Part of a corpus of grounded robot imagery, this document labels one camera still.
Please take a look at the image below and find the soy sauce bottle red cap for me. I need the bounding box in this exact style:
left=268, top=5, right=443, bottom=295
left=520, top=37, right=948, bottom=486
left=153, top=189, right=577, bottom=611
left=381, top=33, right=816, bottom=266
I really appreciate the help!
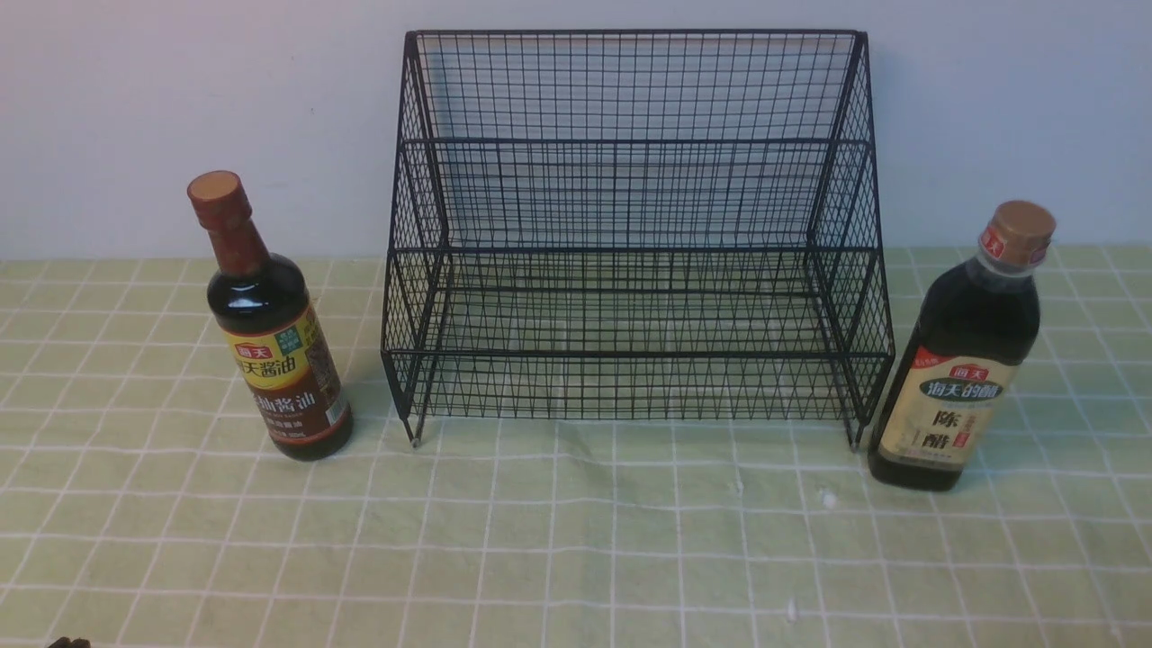
left=185, top=171, right=354, bottom=461

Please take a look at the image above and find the vinegar bottle gold cap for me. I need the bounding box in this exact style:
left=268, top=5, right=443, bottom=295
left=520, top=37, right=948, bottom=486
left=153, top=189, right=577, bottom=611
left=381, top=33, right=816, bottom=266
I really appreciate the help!
left=867, top=199, right=1058, bottom=491

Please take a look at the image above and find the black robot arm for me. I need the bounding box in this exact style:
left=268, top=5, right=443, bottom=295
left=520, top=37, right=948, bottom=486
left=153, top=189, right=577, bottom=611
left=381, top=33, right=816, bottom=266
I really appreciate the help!
left=47, top=636, right=92, bottom=648

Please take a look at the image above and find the green checkered tablecloth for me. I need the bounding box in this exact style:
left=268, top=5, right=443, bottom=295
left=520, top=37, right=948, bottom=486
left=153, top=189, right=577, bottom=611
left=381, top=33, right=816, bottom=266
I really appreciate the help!
left=1, top=246, right=1151, bottom=647

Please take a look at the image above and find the black wire mesh rack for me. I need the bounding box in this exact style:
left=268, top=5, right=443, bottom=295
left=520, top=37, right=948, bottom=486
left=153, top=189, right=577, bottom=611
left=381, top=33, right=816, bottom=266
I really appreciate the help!
left=380, top=29, right=896, bottom=449

